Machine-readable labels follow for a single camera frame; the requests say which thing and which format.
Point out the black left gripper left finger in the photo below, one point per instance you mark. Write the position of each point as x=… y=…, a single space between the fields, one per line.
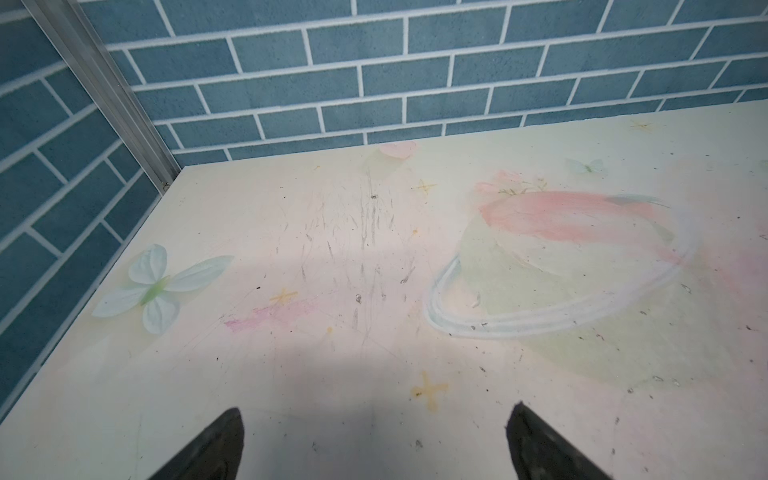
x=215 y=453

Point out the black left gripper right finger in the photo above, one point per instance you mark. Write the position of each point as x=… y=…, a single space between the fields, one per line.
x=538 y=451

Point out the aluminium corner post left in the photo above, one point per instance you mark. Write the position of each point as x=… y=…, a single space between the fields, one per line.
x=67 y=28

